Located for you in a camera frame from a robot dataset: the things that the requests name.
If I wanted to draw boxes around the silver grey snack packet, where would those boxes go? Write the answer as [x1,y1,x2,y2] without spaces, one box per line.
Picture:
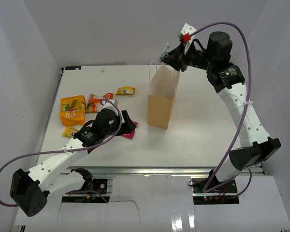
[159,43,170,62]

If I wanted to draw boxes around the magenta candy packet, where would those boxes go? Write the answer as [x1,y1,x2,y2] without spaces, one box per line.
[122,121,139,139]

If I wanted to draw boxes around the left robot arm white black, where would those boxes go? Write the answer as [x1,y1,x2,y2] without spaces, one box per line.
[10,108,136,217]

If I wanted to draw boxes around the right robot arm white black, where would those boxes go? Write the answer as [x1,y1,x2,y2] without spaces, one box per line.
[161,31,281,184]

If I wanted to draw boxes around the brown paper bag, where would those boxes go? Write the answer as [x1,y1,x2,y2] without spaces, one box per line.
[147,64,180,130]

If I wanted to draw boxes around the large yellow snack bag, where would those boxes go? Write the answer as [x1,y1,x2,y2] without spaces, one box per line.
[59,95,86,126]

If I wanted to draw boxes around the orange snack packet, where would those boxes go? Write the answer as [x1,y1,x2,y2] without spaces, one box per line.
[86,92,114,113]

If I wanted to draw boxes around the small yellow snack packet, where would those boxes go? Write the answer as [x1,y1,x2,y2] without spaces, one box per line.
[116,86,135,95]

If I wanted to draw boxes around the small yellow candy packet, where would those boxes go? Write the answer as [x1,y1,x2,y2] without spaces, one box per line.
[62,126,78,138]

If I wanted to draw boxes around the blue label left corner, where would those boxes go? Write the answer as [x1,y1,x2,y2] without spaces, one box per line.
[65,66,82,70]

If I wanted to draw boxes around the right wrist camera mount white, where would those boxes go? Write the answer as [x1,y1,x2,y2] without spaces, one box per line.
[177,23,197,55]

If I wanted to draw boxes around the aluminium table front rail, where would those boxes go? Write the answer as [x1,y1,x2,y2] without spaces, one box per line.
[60,166,264,175]

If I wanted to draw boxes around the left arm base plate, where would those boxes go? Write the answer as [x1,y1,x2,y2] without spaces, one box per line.
[61,179,110,203]

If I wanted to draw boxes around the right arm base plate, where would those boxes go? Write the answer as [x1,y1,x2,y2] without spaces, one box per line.
[188,178,239,205]

